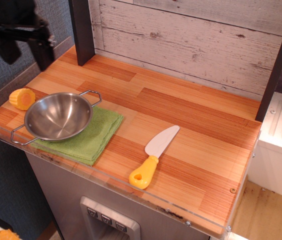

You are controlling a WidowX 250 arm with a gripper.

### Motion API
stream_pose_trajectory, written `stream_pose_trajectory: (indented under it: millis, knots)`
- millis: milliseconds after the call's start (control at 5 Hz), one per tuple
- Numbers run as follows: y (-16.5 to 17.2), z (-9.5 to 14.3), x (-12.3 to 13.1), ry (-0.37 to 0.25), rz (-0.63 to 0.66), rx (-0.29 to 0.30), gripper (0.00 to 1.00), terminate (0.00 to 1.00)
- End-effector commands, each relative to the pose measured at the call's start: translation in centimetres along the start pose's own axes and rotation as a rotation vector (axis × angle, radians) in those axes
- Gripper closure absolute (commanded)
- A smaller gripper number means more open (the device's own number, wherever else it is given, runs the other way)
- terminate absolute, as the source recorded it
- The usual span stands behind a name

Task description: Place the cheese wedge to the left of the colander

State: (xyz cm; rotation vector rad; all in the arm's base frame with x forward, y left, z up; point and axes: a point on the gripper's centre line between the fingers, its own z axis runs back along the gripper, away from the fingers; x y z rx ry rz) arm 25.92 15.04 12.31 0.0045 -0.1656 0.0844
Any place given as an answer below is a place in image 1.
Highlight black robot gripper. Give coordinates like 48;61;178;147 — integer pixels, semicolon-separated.
0;0;55;71

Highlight yellow toy corn cob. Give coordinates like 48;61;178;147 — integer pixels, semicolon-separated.
9;88;36;111

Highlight clear acrylic edge guard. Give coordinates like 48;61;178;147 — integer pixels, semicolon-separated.
0;114;261;239

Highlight folded green cloth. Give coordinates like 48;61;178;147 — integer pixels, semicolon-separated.
30;106;124;166

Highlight silver toy fridge cabinet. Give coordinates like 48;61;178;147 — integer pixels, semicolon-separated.
26;153;208;240

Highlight yellow toy at bottom left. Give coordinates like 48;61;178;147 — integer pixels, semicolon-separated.
0;229;20;240

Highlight white toy sink unit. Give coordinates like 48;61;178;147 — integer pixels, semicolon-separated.
247;92;282;195

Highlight dark left support post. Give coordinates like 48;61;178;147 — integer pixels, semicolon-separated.
68;0;95;66

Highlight dark support post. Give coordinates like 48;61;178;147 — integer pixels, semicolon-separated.
68;0;95;66
255;43;282;122

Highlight stainless steel two-handled bowl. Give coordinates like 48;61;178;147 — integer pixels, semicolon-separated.
10;90;102;146

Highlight toy knife yellow handle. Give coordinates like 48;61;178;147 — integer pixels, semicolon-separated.
128;125;180;190

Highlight dark right support post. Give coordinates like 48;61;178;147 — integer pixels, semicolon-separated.
255;43;282;122

